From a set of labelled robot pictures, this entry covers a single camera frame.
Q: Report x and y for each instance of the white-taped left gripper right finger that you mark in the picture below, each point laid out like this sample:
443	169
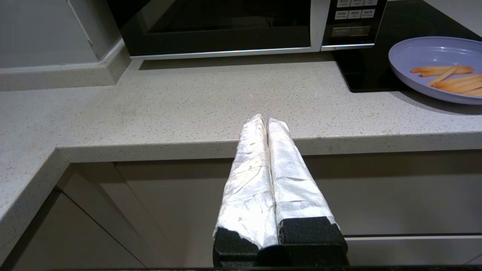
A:
297	188

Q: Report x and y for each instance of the silver microwave oven body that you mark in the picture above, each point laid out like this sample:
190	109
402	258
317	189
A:
352	22

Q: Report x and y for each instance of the purple plastic plate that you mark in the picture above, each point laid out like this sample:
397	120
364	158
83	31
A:
418	52

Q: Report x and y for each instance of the black induction cooktop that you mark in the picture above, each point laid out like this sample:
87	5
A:
369	71

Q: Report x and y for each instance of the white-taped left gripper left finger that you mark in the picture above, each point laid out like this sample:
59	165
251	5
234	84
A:
248	188

